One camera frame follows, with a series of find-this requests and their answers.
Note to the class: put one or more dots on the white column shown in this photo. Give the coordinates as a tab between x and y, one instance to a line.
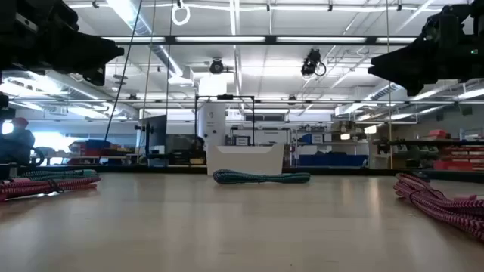
211	124

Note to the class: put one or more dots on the red storage boxes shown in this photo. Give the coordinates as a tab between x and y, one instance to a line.
461	165

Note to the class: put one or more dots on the overhead light bar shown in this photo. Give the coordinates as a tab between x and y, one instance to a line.
219	39

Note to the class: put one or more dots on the dark monitor on stand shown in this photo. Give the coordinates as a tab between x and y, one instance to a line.
155	132

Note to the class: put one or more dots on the black aluminium table frame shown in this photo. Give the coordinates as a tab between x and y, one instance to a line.
340	172

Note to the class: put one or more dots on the white plastic bin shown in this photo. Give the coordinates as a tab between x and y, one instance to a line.
246	160

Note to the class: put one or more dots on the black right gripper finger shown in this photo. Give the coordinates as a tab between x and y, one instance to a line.
416	77
408	56

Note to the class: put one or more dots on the round black ceiling camera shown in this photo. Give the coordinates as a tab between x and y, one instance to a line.
216	67

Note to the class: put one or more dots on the red and blue storage bins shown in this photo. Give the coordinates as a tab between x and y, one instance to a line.
94	149

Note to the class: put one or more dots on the thin vertical pole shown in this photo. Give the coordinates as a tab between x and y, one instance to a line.
388	113

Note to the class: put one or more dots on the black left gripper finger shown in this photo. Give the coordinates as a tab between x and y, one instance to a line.
96	75
83	53

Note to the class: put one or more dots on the person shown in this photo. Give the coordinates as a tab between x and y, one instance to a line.
20	145

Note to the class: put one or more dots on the black hanging camera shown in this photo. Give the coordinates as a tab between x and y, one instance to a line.
311	62

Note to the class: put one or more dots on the black metal station frame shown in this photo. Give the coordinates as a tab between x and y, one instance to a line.
227	97

